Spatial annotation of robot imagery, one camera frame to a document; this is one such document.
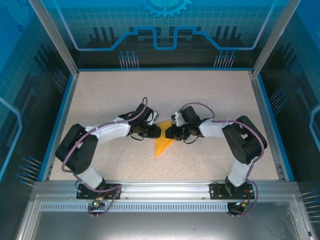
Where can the yellow paper sheet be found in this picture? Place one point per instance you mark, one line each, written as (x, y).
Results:
(161, 146)

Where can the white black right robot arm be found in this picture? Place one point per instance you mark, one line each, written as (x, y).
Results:
(212, 130)

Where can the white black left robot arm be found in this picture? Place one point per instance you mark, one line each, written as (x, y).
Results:
(112, 131)

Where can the grey sheet metal tray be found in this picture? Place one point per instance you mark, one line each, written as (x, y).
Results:
(162, 225)

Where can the grid print blue panel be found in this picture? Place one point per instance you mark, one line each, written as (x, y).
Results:
(20, 75)
(300, 75)

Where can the gear print blue panel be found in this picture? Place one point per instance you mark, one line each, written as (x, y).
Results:
(100, 15)

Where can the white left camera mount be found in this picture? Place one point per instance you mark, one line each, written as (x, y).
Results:
(151, 122)

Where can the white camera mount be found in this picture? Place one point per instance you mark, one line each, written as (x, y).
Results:
(151, 122)
(179, 120)

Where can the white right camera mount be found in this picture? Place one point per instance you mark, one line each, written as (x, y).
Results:
(179, 120)

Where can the aluminium mounting rail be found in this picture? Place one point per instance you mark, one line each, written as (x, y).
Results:
(162, 190)

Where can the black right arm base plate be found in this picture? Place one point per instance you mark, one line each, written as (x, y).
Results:
(217, 191)

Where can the blue edged aluminium side rail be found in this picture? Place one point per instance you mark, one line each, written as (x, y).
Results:
(270, 125)
(60, 125)

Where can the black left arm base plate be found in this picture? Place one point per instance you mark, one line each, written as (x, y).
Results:
(83, 191)

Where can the aluminium frame post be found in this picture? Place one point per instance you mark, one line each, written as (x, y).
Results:
(57, 37)
(272, 37)

